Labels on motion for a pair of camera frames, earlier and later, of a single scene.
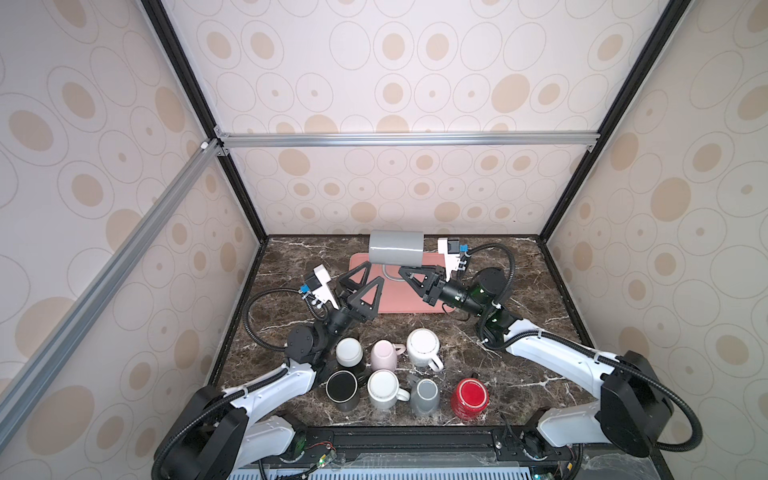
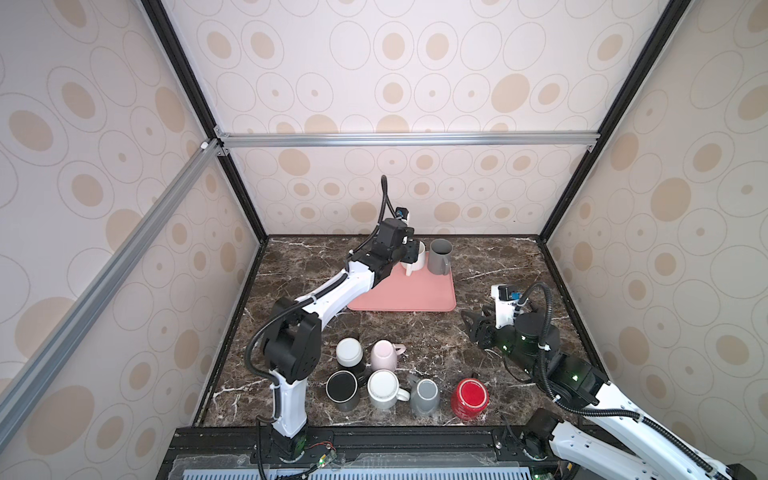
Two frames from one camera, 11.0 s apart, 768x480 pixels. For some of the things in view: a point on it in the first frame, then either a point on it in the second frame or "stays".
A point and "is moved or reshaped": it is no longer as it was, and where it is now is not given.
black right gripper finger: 428,289 -> 481,332
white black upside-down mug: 349,352 stays
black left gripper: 357,292 -> 411,249
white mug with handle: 423,348 -> 417,265
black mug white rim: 342,389 stays
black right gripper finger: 435,276 -> 480,323
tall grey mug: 400,248 is moved or reshaped
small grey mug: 425,398 stays
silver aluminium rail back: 570,140 stays
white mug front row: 384,391 stays
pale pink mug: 384,355 stays
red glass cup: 470,398 stays
